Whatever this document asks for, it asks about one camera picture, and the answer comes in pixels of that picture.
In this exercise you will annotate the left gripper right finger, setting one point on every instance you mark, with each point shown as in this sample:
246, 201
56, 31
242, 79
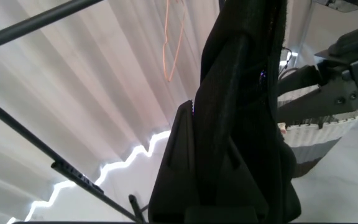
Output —
244, 193

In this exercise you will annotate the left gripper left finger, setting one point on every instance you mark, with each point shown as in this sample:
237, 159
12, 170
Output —
174, 174

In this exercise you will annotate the black garment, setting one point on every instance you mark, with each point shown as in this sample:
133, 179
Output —
244, 93

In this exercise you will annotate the white laundry basket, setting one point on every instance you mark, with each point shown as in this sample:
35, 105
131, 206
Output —
315, 133

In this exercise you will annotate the pink clothes hanger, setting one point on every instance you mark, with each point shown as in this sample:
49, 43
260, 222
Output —
165, 46

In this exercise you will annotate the black clothes rack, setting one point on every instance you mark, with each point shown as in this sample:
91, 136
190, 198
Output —
26, 25

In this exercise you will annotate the white curtain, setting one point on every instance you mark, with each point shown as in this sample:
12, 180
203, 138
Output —
89, 77

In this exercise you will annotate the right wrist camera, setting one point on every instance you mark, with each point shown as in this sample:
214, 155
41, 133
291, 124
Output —
353, 40

